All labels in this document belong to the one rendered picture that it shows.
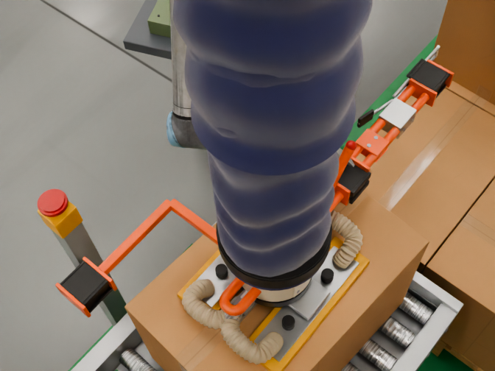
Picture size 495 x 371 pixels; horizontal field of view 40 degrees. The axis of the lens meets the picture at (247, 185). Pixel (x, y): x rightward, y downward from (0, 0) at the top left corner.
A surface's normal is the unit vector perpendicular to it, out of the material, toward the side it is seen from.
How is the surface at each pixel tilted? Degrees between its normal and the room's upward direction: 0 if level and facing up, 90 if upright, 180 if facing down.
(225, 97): 79
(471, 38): 90
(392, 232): 0
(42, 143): 0
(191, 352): 0
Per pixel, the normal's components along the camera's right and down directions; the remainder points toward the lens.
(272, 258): -0.09, 0.70
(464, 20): -0.66, 0.66
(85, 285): -0.04, -0.51
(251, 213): -0.52, 0.62
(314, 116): 0.48, 0.72
